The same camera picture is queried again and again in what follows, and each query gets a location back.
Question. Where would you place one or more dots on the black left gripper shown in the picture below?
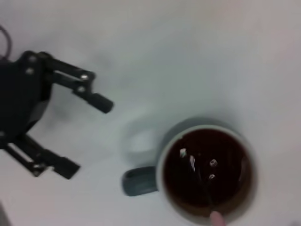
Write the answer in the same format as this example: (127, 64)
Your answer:
(21, 94)

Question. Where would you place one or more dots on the grey cup with tea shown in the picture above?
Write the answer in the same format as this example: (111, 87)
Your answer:
(141, 181)

